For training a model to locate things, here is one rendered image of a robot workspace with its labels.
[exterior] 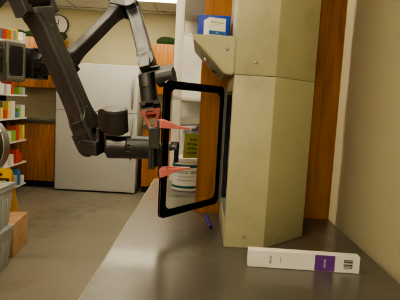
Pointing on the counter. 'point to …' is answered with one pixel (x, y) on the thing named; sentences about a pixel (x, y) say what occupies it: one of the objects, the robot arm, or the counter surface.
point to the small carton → (214, 26)
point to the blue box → (214, 17)
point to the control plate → (209, 64)
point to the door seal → (168, 147)
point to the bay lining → (226, 146)
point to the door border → (165, 145)
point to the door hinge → (222, 144)
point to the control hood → (218, 52)
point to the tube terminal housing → (269, 120)
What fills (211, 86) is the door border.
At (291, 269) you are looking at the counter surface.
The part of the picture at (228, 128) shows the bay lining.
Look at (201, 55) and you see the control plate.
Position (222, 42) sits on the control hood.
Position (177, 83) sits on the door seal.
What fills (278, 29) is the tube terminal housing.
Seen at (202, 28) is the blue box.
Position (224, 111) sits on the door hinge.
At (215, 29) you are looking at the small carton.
